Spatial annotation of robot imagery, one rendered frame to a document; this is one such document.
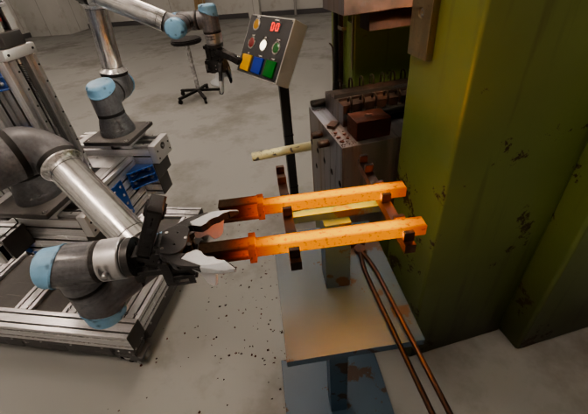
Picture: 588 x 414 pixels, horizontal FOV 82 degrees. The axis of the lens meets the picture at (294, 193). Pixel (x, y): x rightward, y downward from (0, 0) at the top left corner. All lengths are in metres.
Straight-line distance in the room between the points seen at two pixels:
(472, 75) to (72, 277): 0.88
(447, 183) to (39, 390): 1.82
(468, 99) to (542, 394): 1.23
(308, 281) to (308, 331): 0.14
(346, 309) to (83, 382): 1.35
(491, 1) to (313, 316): 0.76
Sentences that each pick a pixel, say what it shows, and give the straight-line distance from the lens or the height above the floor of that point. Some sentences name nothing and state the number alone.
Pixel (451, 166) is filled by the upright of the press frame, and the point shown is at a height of 0.95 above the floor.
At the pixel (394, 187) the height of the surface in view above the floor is 1.02.
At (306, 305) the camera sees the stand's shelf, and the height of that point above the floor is 0.75.
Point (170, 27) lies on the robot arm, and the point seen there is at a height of 1.24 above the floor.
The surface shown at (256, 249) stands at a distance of 0.62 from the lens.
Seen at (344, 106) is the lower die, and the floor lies 0.99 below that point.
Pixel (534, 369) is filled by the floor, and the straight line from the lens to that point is 1.81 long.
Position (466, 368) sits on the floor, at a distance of 1.71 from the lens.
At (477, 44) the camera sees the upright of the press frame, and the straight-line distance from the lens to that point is 0.87.
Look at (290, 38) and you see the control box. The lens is 1.61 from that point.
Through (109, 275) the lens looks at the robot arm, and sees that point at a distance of 0.68.
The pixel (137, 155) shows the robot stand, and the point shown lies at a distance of 1.74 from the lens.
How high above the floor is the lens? 1.45
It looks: 36 degrees down
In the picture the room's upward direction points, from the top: 6 degrees counter-clockwise
